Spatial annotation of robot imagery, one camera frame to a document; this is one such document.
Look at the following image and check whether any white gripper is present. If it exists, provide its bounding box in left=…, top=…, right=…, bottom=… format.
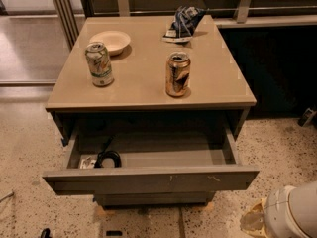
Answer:
left=240, top=185, right=309, bottom=238

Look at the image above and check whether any grey top drawer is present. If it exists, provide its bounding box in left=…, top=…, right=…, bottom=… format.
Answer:
left=43, top=125, right=259, bottom=197

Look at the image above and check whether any grey drawer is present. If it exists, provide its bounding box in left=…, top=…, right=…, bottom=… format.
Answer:
left=94, top=191, right=215, bottom=207
left=43, top=125, right=259, bottom=197

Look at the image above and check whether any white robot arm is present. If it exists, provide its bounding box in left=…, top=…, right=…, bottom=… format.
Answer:
left=240, top=181, right=317, bottom=238

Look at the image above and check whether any grey bottom drawer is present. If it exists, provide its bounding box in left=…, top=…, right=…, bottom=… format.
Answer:
left=94, top=191, right=215, bottom=207

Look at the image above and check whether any grey drawer cabinet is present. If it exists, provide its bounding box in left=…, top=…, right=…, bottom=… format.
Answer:
left=45, top=14, right=258, bottom=210

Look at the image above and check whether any white packet in drawer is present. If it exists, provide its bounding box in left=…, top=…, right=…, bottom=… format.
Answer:
left=79, top=156, right=96, bottom=169

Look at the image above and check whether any dark object on floor right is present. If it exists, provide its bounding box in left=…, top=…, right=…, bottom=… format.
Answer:
left=298, top=108, right=317, bottom=127

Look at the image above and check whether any floor outlet plate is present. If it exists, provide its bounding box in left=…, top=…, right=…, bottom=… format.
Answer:
left=103, top=229, right=128, bottom=238

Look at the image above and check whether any orange black soda can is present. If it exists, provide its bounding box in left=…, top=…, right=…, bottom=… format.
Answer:
left=165, top=52, right=191, bottom=97

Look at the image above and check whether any black object floor bottom left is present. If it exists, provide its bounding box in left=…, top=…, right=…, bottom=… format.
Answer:
left=40, top=228, right=52, bottom=238

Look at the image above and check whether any green white soda can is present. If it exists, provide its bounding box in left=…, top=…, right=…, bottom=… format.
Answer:
left=85, top=42, right=114, bottom=86

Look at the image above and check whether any blue white sneaker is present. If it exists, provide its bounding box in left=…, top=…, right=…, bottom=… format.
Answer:
left=162, top=6, right=206, bottom=44

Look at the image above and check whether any white bowl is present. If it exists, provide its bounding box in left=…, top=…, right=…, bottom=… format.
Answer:
left=89, top=31, right=131, bottom=56

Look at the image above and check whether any metal rod floor left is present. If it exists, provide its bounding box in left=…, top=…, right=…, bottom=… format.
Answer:
left=0, top=190, right=14, bottom=203

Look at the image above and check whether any black coiled cable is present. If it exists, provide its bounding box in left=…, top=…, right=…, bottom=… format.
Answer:
left=93, top=136, right=123, bottom=169

